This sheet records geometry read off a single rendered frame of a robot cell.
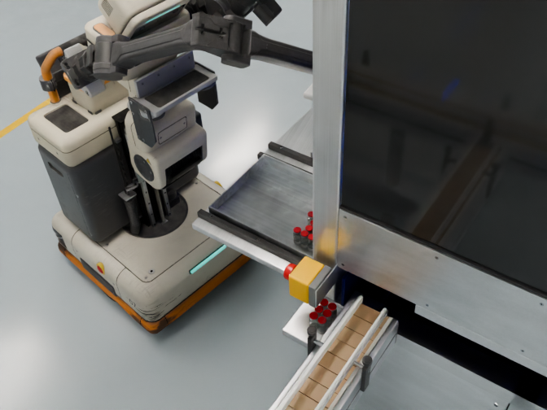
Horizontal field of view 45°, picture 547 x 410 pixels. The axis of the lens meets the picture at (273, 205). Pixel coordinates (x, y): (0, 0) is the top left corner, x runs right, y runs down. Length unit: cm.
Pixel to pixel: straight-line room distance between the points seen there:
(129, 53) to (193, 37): 24
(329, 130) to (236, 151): 215
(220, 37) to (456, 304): 79
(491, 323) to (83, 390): 167
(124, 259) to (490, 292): 160
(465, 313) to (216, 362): 136
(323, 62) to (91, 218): 154
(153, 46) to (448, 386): 106
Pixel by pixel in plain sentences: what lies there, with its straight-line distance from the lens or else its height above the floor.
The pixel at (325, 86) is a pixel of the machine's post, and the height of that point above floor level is 150.
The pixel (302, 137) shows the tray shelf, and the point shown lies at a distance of 205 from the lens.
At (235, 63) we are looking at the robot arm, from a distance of 158.
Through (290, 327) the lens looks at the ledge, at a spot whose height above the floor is 88.
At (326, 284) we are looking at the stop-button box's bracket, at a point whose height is 100.
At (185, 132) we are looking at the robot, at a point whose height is 81.
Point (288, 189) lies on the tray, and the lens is 188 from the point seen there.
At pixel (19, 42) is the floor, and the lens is 462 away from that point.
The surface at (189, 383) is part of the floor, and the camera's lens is 255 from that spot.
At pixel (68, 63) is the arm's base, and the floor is 121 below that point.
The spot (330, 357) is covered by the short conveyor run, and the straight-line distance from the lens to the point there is 148.
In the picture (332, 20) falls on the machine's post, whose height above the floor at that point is 163.
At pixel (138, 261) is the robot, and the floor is 28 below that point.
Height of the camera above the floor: 219
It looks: 45 degrees down
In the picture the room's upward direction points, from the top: 4 degrees counter-clockwise
